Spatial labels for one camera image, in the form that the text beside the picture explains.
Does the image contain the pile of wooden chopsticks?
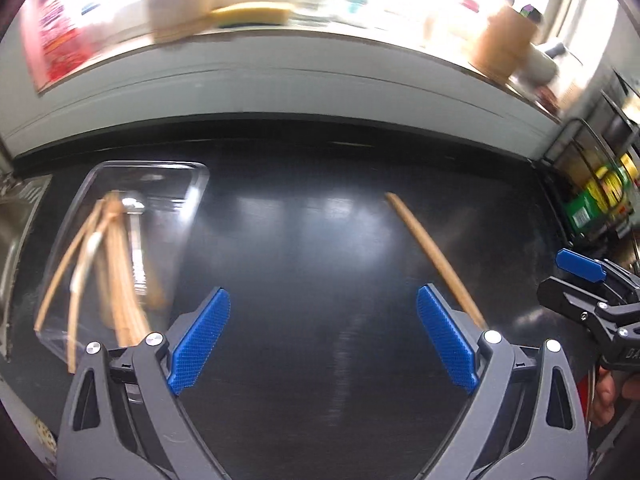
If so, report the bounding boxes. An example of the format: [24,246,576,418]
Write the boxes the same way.
[34,190,168,373]

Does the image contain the bamboo utensil holder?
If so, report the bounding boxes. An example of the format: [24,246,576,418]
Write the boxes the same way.
[470,5,543,78]

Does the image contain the silver metal spoon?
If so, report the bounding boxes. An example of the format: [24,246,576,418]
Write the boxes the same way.
[121,199,151,301]

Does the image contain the grey stone mortar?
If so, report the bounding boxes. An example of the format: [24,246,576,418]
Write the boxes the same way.
[510,42,571,91]

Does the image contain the red printed packet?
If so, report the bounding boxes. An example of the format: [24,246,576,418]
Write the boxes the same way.
[20,0,101,93]

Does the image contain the black wire rack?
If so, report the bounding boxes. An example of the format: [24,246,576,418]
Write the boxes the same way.
[532,70,640,246]

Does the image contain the stainless steel sink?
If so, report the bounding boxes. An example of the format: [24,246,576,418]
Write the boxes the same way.
[0,175,53,361]

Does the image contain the person's right hand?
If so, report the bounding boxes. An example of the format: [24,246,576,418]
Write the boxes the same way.
[589,367,621,427]

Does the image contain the wooden chopstick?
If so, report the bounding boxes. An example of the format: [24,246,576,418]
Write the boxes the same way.
[385,192,488,331]

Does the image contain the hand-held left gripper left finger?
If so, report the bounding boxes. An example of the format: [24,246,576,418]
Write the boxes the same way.
[57,287,231,480]

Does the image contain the container of red chilies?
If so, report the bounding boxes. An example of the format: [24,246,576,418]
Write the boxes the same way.
[537,85,563,111]

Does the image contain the pale wooden cylinder container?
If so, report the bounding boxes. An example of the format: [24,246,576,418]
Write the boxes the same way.
[150,0,211,43]

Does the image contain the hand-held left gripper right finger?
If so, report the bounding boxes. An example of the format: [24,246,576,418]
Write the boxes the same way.
[417,285,588,480]

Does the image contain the yellow capped bottle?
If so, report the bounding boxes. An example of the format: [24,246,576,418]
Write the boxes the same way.
[620,155,640,186]

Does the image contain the green label bottle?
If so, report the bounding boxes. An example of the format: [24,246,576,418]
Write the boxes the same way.
[565,170,628,233]

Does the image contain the clear plastic tray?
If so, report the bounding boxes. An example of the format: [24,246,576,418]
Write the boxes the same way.
[35,160,211,366]

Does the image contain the dark utensils in holder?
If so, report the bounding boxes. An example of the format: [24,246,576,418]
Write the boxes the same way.
[502,0,543,23]

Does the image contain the yellow sponge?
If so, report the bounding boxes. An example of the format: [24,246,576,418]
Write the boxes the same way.
[210,2,293,28]

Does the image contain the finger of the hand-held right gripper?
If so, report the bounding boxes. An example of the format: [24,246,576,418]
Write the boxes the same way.
[556,248,640,293]
[537,276,608,321]

